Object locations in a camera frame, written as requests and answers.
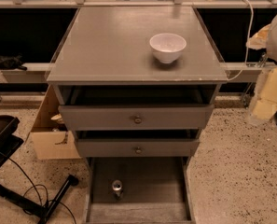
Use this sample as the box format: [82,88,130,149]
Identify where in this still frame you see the silver redbull can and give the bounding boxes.
[111,180,123,200]

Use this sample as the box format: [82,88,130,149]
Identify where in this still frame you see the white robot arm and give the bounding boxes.
[246,15,277,125]

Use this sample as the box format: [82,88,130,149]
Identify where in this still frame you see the round top drawer knob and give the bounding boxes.
[134,116,142,124]

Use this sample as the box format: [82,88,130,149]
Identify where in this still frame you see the round drawer knob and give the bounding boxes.
[134,116,142,124]
[135,147,142,154]

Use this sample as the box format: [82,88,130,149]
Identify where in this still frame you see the grey wooden drawer cabinet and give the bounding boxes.
[48,6,226,224]

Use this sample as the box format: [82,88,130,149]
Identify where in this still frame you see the grey middle drawer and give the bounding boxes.
[76,130,200,158]

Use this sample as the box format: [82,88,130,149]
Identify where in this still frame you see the grey drawer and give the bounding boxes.
[57,86,215,132]
[76,130,200,158]
[84,157,196,224]

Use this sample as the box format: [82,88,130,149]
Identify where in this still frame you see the round middle drawer knob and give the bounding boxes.
[135,147,142,154]

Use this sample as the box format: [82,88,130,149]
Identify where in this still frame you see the grey top drawer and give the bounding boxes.
[57,86,215,132]

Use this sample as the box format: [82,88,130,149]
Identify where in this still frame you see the grey bottom drawer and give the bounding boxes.
[84,157,196,224]

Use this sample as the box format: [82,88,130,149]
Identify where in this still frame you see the white ceramic bowl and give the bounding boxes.
[149,33,187,63]

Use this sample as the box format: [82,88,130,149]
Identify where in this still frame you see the open cardboard box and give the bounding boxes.
[30,86,80,160]

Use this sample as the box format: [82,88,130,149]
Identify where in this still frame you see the black chair base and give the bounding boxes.
[0,115,78,224]

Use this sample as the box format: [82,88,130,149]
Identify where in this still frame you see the black bag on shelf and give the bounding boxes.
[0,55,27,71]

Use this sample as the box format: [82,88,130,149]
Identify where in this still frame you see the grey metal rail frame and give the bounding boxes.
[0,0,277,110]

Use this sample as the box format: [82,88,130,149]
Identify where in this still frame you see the black floor cable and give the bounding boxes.
[0,149,78,224]

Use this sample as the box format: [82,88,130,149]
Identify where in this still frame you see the white hanging cable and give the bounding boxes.
[227,0,255,82]

